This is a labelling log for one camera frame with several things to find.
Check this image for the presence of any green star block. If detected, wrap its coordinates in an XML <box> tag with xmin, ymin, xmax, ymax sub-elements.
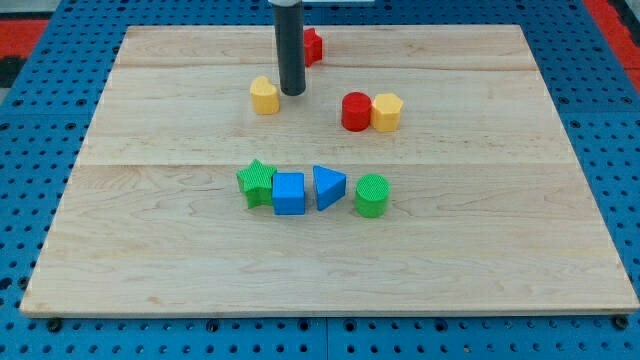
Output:
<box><xmin>236</xmin><ymin>159</ymin><xmax>277</xmax><ymax>208</ymax></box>

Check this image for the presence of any red star block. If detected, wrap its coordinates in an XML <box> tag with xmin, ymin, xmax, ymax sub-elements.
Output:
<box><xmin>303</xmin><ymin>28</ymin><xmax>323</xmax><ymax>68</ymax></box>

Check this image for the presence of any blue triangle block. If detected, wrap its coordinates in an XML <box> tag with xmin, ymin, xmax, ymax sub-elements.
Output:
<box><xmin>312</xmin><ymin>165</ymin><xmax>347</xmax><ymax>211</ymax></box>

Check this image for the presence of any blue cube block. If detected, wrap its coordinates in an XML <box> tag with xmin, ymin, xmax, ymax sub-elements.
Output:
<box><xmin>272</xmin><ymin>172</ymin><xmax>306</xmax><ymax>216</ymax></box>

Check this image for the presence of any green cylinder block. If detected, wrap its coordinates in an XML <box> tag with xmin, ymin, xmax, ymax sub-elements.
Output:
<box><xmin>354</xmin><ymin>174</ymin><xmax>391</xmax><ymax>218</ymax></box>

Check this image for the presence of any red cylinder block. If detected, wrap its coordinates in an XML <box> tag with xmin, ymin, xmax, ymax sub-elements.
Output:
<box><xmin>341</xmin><ymin>92</ymin><xmax>371</xmax><ymax>132</ymax></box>

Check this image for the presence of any yellow hexagon block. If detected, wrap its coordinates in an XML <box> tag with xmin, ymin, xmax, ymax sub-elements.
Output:
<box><xmin>370</xmin><ymin>93</ymin><xmax>404</xmax><ymax>132</ymax></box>

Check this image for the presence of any yellow heart block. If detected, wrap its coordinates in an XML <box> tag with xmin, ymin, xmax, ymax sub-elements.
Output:
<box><xmin>249</xmin><ymin>76</ymin><xmax>280</xmax><ymax>115</ymax></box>

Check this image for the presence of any light wooden board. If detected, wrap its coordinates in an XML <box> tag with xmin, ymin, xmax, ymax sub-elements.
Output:
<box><xmin>21</xmin><ymin>25</ymin><xmax>639</xmax><ymax>318</ymax></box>

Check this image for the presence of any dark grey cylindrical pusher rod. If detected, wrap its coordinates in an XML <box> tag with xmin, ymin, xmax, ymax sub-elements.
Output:
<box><xmin>270</xmin><ymin>0</ymin><xmax>306</xmax><ymax>96</ymax></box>

